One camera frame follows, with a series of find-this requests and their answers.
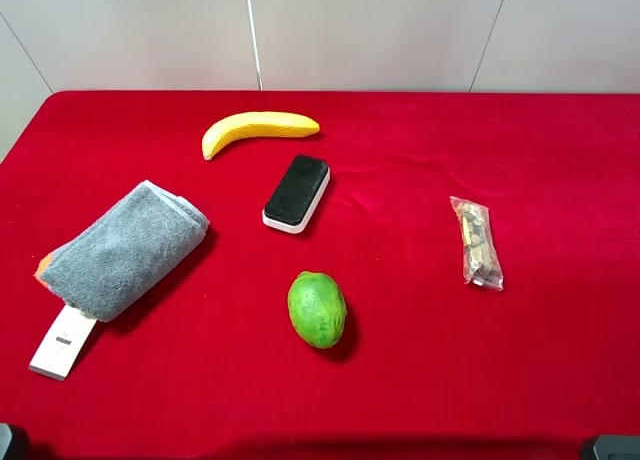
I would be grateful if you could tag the red table cloth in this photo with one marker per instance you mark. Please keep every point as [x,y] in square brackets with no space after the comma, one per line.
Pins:
[208,364]

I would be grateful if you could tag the dark base corner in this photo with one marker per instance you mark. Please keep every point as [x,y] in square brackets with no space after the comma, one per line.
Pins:
[14,442]
[611,447]

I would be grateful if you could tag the dark right base corner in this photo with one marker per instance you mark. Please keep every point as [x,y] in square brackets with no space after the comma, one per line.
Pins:
[611,447]

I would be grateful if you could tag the clear snack packet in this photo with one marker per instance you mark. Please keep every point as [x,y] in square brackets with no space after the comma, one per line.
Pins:
[481,265]

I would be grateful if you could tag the black white board eraser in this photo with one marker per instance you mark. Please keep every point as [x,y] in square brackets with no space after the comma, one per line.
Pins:
[293,202]

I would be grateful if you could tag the grey towel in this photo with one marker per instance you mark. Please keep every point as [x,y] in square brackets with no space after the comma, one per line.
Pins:
[110,265]

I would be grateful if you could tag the dark left base corner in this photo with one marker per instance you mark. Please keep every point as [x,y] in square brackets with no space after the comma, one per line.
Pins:
[14,442]

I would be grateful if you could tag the yellow banana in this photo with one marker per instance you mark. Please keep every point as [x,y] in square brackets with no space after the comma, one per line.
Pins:
[255,124]

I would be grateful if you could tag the green mango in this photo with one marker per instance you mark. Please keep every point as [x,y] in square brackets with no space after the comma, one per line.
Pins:
[317,309]

